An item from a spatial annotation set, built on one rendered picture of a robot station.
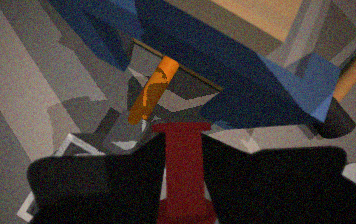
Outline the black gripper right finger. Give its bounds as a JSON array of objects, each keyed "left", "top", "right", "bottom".
[{"left": 201, "top": 133, "right": 347, "bottom": 224}]

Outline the wooden-handled black mallet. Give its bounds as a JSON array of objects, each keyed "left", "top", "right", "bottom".
[{"left": 311, "top": 57, "right": 356, "bottom": 139}]

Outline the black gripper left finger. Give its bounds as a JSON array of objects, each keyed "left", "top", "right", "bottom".
[{"left": 27, "top": 133, "right": 166, "bottom": 224}]

